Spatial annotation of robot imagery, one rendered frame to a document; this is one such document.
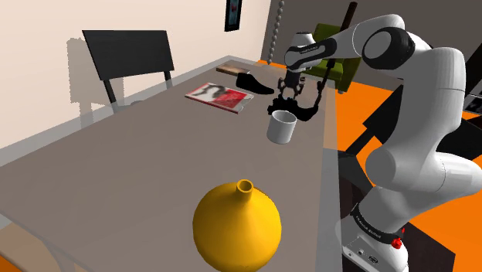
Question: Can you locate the green armchair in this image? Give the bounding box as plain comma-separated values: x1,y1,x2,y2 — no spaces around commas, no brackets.
300,23,363,94

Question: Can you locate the grey bead column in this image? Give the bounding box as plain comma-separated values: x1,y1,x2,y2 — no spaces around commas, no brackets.
266,0,286,66

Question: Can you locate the dark framed wall picture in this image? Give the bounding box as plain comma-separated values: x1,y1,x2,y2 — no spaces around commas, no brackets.
224,0,242,33

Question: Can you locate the grey table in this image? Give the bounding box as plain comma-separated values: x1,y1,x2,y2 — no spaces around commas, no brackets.
0,55,345,272

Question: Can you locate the black chair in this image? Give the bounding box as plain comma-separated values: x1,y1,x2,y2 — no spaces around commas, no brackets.
81,29,176,114

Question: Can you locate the brown book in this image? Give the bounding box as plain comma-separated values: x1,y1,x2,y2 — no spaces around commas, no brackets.
216,63,251,77

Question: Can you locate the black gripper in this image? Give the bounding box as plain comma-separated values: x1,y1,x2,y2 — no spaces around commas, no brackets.
277,76,306,100

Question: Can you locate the black shoe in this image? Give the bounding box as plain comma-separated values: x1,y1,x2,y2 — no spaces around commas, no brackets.
235,72,276,96

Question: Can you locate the red and white magazine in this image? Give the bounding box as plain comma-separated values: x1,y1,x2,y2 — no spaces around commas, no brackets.
184,82,255,114

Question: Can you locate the white cup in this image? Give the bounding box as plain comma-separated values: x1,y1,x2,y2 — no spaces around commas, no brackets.
266,109,298,145

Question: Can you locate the yellow round vase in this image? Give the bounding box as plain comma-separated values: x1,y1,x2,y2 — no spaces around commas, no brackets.
192,178,283,272

